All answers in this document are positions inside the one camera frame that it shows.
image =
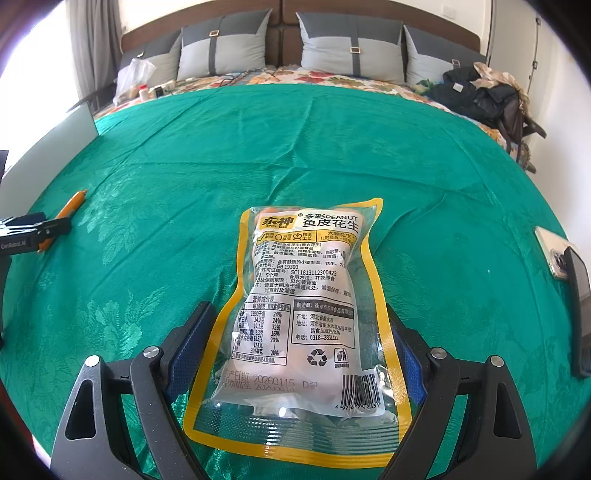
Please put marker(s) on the brown handbag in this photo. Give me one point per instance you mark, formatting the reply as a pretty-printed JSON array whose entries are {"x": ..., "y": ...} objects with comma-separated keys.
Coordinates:
[{"x": 519, "y": 124}]

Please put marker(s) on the beige patterned cloth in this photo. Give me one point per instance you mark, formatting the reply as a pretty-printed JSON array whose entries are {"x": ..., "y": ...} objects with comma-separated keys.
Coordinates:
[{"x": 496, "y": 74}]

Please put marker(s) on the clear plastic bag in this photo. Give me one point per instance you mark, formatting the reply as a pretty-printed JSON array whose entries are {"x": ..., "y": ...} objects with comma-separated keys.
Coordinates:
[{"x": 134, "y": 76}]

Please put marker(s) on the white power strip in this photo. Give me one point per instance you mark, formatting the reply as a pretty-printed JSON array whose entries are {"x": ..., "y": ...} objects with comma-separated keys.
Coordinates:
[{"x": 166, "y": 87}]

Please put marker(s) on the orange sausage stick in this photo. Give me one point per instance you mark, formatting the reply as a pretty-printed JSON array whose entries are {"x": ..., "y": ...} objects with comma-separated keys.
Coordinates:
[{"x": 69, "y": 207}]

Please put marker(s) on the grey two-tone pillow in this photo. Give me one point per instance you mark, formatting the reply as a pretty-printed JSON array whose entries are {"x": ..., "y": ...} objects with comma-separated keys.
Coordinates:
[
  {"x": 231, "y": 50},
  {"x": 341, "y": 55},
  {"x": 157, "y": 60},
  {"x": 434, "y": 60}
]

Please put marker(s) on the clear yellow-edged peanut bag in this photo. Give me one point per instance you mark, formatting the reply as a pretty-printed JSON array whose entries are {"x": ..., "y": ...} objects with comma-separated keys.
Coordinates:
[{"x": 295, "y": 300}]

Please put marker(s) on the green patterned blanket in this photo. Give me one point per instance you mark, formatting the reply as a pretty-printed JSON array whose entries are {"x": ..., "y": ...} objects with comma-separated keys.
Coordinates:
[{"x": 323, "y": 152}]

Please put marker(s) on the white rectangular box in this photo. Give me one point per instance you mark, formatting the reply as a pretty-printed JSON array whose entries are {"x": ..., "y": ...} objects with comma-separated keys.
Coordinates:
[{"x": 46, "y": 157}]

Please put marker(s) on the white bottle with red cap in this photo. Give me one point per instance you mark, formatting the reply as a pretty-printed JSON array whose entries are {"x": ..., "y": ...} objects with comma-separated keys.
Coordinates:
[{"x": 145, "y": 92}]

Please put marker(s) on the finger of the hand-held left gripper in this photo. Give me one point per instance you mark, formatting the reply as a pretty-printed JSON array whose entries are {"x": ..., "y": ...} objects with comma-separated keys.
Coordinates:
[
  {"x": 23, "y": 219},
  {"x": 55, "y": 228}
]

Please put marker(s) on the grey curtain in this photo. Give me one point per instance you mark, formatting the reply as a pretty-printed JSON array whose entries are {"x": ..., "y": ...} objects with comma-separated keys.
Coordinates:
[{"x": 92, "y": 46}]

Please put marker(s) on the smartphone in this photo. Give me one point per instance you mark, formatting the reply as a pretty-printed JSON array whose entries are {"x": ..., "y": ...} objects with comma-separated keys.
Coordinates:
[{"x": 549, "y": 249}]

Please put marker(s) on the brown padded headboard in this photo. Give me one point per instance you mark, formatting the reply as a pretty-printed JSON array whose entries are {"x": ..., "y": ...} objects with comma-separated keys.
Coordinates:
[{"x": 288, "y": 37}]

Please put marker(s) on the dark wooden chair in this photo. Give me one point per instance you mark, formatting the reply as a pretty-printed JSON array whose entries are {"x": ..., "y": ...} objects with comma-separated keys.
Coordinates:
[{"x": 99, "y": 94}]

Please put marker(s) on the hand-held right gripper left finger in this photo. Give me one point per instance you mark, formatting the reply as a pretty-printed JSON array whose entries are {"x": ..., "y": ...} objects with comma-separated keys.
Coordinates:
[{"x": 189, "y": 360}]

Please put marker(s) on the dark flat panel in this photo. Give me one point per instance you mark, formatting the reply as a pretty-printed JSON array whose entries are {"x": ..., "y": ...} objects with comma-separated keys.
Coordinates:
[{"x": 3, "y": 166}]

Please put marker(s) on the floral bed sheet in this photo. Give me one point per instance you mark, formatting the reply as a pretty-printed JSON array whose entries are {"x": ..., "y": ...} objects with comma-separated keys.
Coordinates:
[{"x": 323, "y": 76}]

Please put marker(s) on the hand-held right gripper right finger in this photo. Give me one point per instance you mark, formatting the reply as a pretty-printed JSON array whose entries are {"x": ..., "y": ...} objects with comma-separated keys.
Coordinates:
[{"x": 413, "y": 369}]

